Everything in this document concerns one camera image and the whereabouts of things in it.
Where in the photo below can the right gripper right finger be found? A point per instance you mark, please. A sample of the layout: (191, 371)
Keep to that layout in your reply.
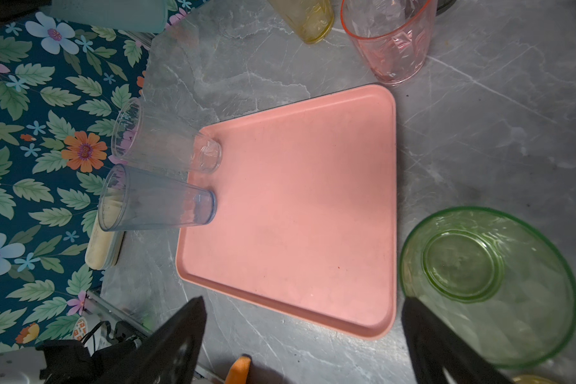
(437, 352)

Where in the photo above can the orange plush toy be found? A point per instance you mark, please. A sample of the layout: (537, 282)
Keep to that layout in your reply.
(239, 371)

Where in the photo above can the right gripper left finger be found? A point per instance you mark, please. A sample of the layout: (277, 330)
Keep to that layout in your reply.
(170, 355)

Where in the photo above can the short green cup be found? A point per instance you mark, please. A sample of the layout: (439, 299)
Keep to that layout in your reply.
(502, 286)

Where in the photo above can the beige sponge brush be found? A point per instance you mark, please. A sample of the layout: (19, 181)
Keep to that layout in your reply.
(104, 247)

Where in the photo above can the grey smoky cup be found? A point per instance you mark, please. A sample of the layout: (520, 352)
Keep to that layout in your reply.
(444, 5)

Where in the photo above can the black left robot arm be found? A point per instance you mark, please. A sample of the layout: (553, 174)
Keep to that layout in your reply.
(62, 361)

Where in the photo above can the blue transparent cup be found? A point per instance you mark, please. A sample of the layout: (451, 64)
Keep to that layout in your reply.
(134, 199)

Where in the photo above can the short yellow cup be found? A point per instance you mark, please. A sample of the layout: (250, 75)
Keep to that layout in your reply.
(531, 379)

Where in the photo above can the pink plastic tray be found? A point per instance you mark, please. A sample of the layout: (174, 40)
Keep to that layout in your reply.
(306, 220)

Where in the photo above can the clear transparent cup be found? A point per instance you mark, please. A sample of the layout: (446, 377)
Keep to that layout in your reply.
(147, 135)

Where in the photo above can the teal frosted cup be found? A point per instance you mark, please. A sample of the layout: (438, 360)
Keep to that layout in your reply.
(146, 16)

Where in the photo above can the yellow tall cup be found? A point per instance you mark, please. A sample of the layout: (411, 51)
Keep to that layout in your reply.
(311, 20)

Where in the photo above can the pink short cup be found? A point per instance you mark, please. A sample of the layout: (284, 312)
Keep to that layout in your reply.
(392, 37)

